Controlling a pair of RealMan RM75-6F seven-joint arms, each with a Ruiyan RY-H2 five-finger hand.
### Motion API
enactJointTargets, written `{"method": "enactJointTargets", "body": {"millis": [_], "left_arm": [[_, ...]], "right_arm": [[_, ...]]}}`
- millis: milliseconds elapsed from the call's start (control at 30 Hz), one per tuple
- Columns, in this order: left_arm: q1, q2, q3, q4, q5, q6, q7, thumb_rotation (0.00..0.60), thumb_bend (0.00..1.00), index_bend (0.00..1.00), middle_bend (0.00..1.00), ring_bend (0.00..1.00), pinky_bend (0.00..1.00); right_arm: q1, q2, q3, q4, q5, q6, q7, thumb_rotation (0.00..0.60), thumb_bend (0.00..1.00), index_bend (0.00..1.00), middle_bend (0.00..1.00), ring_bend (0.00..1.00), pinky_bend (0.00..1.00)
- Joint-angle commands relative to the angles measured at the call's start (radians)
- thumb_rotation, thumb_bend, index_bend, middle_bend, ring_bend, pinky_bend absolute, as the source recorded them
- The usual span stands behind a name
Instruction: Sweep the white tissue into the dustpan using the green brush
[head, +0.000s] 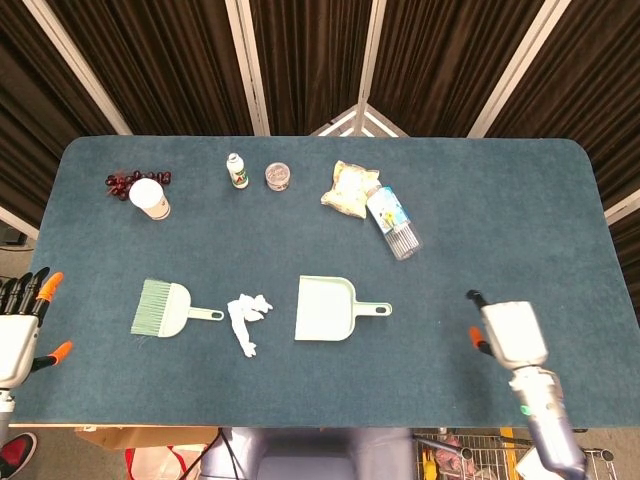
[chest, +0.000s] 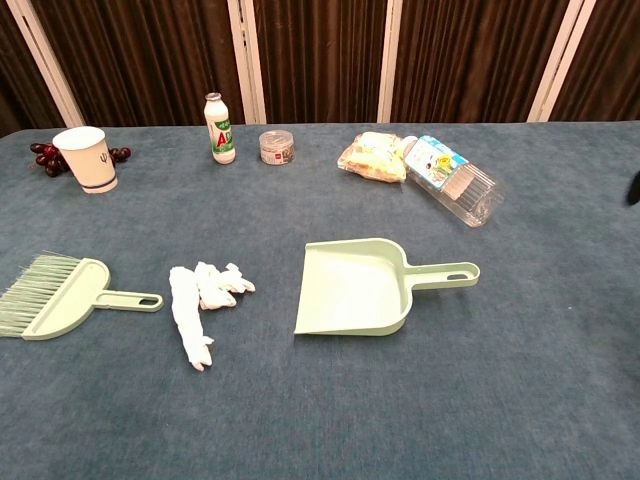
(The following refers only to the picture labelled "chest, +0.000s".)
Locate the blue felt table cover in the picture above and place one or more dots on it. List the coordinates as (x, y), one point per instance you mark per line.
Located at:
(320, 410)

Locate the mint green hand broom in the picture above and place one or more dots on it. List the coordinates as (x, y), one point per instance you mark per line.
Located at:
(75, 295)

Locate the mint green dustpan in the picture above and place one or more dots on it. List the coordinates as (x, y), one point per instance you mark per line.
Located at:
(350, 285)

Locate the short white tissue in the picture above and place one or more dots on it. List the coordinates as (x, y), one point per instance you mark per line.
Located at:
(215, 290)

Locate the dark red grape bunch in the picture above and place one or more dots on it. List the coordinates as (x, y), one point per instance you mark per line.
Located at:
(47, 152)

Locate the long twisted white tissue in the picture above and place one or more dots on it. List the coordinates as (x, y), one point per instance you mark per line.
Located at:
(185, 310)

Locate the clear ribbed plastic bottle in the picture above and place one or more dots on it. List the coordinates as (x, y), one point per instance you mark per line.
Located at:
(450, 175)

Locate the small clear round container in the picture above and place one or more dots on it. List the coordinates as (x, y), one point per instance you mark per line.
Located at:
(276, 147)

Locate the white paper cup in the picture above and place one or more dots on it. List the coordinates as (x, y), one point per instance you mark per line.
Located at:
(90, 160)

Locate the white partition post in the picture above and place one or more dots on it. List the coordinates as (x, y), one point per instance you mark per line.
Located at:
(390, 60)
(45, 60)
(561, 60)
(247, 60)

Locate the bagged bread snack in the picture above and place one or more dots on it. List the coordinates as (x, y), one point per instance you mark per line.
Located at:
(370, 157)

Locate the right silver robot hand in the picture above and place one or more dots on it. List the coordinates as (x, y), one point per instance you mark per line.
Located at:
(634, 187)

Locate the white green-labelled drink bottle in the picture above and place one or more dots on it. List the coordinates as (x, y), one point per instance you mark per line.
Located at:
(220, 135)

